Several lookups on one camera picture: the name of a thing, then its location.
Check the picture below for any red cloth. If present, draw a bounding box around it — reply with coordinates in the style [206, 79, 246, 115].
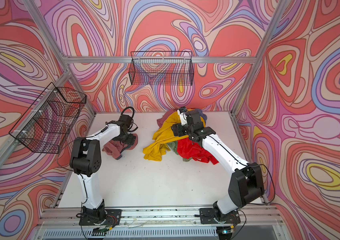
[177, 138, 219, 165]

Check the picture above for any dusty pink cloth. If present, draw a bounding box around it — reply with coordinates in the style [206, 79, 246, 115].
[102, 134, 139, 160]

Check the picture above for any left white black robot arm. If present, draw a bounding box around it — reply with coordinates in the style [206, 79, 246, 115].
[69, 114, 137, 226]

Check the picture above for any yellow cloth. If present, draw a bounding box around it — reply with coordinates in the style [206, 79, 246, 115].
[142, 110, 207, 162]

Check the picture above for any maroon cloth at back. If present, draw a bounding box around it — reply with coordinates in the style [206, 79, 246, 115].
[157, 109, 177, 128]

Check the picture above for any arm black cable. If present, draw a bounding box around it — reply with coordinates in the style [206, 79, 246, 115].
[208, 134, 276, 206]
[120, 106, 139, 133]

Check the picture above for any back black wire basket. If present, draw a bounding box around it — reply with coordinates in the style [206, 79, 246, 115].
[129, 51, 194, 86]

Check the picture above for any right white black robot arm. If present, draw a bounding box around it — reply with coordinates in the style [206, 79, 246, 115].
[171, 107, 265, 225]

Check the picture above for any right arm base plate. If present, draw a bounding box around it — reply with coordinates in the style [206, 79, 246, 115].
[195, 208, 241, 226]

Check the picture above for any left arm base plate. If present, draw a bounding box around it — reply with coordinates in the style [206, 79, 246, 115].
[79, 209, 122, 227]

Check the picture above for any left black wire basket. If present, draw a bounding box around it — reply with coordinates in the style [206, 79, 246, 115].
[9, 83, 87, 154]

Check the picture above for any olive green cloth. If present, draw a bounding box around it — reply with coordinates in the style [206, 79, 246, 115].
[167, 141, 193, 162]

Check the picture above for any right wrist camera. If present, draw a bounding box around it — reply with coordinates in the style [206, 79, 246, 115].
[177, 107, 188, 126]

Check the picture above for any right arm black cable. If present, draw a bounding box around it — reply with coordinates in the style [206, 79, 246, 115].
[208, 134, 276, 206]

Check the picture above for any black wire basket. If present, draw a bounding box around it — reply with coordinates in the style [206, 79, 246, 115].
[129, 51, 194, 86]
[9, 83, 87, 154]

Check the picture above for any aluminium mounting rail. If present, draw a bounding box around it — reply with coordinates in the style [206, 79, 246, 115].
[37, 205, 285, 228]

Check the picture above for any blue checkered cloth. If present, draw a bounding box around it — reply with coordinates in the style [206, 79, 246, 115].
[195, 109, 208, 123]

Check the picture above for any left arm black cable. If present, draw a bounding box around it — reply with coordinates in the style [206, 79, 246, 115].
[120, 106, 139, 133]

